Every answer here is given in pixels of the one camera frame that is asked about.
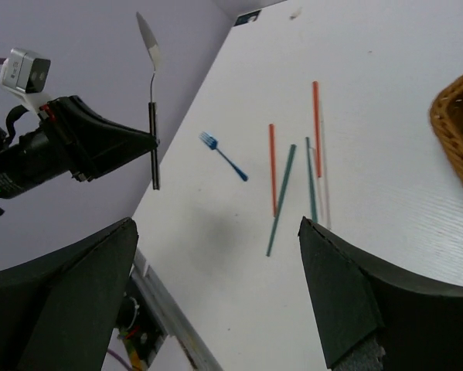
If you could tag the orange white chopstick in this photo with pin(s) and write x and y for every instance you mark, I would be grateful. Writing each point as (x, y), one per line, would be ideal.
(320, 166)

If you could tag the teal chopstick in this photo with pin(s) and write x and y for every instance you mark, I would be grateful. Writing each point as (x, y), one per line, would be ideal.
(311, 183)
(281, 197)

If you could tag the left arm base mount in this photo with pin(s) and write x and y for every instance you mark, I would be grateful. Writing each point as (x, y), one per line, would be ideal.
(138, 330)

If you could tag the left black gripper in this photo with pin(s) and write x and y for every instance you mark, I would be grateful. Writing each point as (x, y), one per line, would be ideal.
(73, 138)

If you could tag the silver spoon blue handle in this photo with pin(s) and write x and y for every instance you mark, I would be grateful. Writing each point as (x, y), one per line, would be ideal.
(155, 56)

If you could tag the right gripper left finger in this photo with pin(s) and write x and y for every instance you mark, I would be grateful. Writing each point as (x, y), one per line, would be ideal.
(57, 312)

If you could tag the blue fork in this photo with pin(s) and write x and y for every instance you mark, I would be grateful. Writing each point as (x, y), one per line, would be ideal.
(213, 145)

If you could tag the teal chopstick right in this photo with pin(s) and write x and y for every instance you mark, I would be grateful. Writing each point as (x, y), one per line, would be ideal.
(311, 183)

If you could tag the teal chopstick left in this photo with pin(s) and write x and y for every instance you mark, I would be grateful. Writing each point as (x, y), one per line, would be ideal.
(281, 197)

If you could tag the orange chopstick left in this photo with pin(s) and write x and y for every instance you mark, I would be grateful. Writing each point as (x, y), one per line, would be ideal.
(271, 129)

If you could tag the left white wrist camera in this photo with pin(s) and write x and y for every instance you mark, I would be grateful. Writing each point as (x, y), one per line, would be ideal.
(24, 74)

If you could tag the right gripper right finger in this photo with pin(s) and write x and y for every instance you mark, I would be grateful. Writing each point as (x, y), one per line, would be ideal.
(372, 314)

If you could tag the blue label sticker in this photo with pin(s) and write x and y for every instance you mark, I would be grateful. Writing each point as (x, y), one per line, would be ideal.
(247, 18)

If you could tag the orange wicker cutlery tray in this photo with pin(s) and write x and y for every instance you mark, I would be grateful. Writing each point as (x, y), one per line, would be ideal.
(446, 118)

